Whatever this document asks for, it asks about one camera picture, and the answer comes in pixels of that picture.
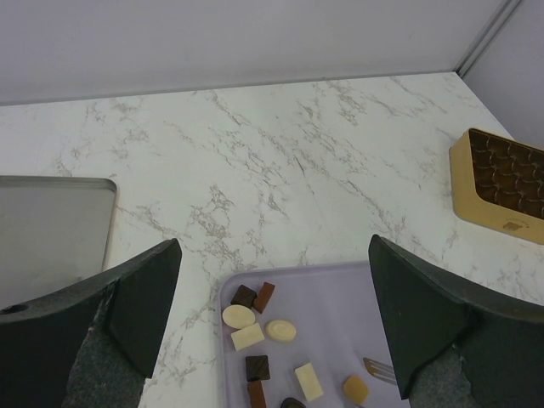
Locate brown bar chocolate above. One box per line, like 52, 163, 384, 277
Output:
247, 381, 267, 408

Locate white flat oval chocolate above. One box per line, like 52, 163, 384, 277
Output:
222, 304, 256, 330

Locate white block chocolate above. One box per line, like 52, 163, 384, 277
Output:
230, 323, 264, 351

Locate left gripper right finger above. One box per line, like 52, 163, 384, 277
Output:
368, 235, 543, 407

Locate caramel round chocolate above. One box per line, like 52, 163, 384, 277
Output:
343, 374, 370, 405

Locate dark diamond chocolate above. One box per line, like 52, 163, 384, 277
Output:
230, 285, 257, 309

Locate dark heart chocolate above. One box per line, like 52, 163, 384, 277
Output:
280, 397, 306, 408

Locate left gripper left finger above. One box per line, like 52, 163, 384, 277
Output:
1, 239, 182, 407

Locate metal tongs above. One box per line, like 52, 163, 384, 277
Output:
363, 357, 397, 386

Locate gold chocolate box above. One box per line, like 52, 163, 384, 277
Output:
449, 128, 543, 245

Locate lavender plastic tray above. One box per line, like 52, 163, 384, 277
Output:
218, 262, 410, 407

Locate silver metal tray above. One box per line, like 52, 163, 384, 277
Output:
1, 175, 117, 305

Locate dark square chocolate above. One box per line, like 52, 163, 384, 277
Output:
245, 355, 270, 383

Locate reddish brown chocolate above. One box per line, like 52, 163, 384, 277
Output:
252, 282, 275, 314

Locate white rectangular chocolate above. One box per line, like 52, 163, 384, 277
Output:
294, 363, 324, 402

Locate right aluminium frame post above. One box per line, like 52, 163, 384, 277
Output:
455, 0, 525, 79

